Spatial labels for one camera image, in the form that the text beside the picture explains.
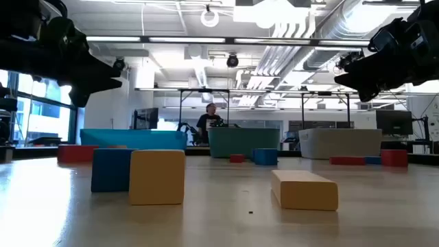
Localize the grey box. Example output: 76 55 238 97
0 145 15 164

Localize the black desk with monitor stand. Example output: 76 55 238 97
380 115 435 154

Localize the black metal stand frame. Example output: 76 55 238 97
300 91 351 130
178 88 230 130

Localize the black bar with light strips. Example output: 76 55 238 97
85 34 372 48

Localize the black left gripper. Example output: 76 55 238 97
0 16 123 108

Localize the red long wooden block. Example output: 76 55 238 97
57 144 99 163

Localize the black aluminium table frame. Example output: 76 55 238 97
13 145 439 165

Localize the black equipment stack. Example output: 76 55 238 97
0 85 19 147

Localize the white hanging ring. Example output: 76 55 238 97
200 8 220 28

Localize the person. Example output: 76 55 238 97
196 102 224 145

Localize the blue wooden cube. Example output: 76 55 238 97
252 148 279 167
91 148 138 193

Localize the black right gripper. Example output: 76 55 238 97
335 17 439 103

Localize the red wooden cube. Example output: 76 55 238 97
381 149 409 168

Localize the yellow long wooden block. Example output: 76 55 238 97
271 169 340 211

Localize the black computer monitor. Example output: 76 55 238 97
375 109 414 137
132 107 160 130

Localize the white plastic bin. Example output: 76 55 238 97
298 128 383 161

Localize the blue plastic bin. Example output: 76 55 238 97
80 128 188 152

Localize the teal plastic bin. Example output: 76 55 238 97
207 127 281 159

